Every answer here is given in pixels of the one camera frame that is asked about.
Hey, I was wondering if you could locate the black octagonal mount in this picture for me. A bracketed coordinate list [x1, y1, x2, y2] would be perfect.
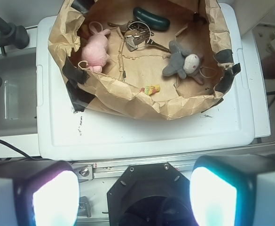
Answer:
[107, 162, 197, 226]

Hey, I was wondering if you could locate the bunch of metal keys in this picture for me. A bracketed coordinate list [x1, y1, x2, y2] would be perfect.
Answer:
[107, 21, 170, 53]

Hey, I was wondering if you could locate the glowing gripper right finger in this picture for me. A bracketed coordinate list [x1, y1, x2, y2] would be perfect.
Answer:
[189, 154, 275, 226]

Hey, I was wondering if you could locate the crumpled brown paper bag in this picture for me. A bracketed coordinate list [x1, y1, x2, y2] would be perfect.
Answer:
[48, 0, 240, 120]

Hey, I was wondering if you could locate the black cable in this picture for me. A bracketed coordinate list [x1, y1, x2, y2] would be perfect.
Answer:
[0, 136, 49, 161]

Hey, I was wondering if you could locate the dark green oblong case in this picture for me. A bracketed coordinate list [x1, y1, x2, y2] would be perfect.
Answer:
[133, 7, 170, 31]

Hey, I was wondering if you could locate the gray plush animal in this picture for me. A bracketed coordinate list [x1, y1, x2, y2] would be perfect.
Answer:
[162, 40, 204, 85]

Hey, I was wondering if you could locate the white plastic bin lid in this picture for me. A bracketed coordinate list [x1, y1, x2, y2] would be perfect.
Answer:
[36, 3, 255, 161]

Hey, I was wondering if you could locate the pink plush bunny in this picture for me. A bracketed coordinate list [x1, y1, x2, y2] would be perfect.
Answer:
[81, 21, 111, 73]

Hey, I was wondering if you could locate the black faucet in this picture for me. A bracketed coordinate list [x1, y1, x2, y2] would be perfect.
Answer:
[0, 17, 30, 56]

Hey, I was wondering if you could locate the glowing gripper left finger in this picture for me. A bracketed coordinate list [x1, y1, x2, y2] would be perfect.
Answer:
[0, 160, 79, 226]

